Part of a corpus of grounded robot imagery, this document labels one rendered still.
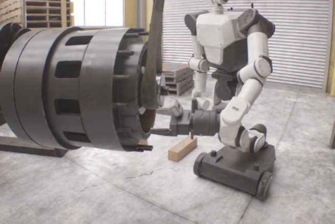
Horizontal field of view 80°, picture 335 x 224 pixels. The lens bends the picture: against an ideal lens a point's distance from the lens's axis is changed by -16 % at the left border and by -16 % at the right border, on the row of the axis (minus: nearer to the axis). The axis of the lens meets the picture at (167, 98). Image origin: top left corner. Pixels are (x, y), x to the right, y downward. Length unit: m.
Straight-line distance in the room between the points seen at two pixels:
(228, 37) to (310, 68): 4.92
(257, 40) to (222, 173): 1.04
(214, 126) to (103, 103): 0.36
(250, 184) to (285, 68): 4.61
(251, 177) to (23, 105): 1.39
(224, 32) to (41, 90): 0.83
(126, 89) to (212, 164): 1.12
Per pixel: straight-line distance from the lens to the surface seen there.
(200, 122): 0.76
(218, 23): 1.16
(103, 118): 0.79
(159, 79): 0.92
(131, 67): 0.81
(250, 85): 0.89
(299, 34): 5.97
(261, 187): 1.65
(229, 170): 1.71
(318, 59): 5.97
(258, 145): 1.85
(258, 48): 1.00
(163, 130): 0.76
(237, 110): 0.77
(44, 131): 0.94
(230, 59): 1.21
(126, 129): 0.79
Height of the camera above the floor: 1.06
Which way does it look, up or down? 14 degrees down
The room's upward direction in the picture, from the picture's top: straight up
